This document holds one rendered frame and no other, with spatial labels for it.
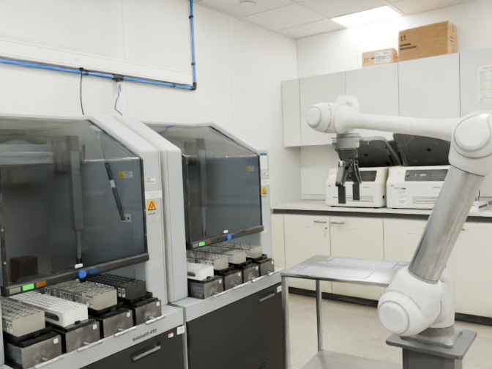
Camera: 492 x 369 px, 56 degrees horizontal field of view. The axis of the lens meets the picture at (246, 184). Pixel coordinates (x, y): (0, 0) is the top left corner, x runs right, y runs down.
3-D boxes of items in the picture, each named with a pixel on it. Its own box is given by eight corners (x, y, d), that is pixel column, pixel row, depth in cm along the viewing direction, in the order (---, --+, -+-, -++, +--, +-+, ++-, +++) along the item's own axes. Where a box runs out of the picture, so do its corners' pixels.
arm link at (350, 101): (343, 135, 193) (325, 135, 184) (341, 97, 192) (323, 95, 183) (366, 133, 186) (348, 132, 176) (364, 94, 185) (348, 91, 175)
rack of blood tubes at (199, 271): (157, 275, 237) (157, 263, 236) (171, 271, 245) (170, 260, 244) (200, 282, 219) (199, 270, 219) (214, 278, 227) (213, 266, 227)
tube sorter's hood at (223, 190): (121, 241, 249) (114, 123, 245) (198, 226, 297) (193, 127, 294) (191, 250, 218) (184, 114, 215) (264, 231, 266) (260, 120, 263)
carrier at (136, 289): (143, 293, 199) (143, 280, 199) (146, 293, 198) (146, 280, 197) (121, 300, 190) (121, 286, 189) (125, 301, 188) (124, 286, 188)
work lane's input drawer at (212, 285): (112, 281, 257) (111, 265, 256) (132, 275, 268) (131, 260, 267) (211, 301, 213) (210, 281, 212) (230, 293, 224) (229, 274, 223)
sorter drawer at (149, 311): (43, 300, 224) (42, 282, 224) (69, 293, 235) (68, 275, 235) (143, 328, 181) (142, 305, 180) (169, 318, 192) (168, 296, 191)
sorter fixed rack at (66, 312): (20, 316, 180) (20, 300, 180) (45, 309, 188) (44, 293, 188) (64, 330, 162) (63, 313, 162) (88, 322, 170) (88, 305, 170)
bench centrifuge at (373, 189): (323, 206, 440) (321, 139, 436) (353, 200, 488) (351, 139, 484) (380, 209, 405) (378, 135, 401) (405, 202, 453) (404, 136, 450)
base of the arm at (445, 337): (466, 329, 176) (466, 315, 176) (452, 349, 158) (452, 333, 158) (416, 321, 187) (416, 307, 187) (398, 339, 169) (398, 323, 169)
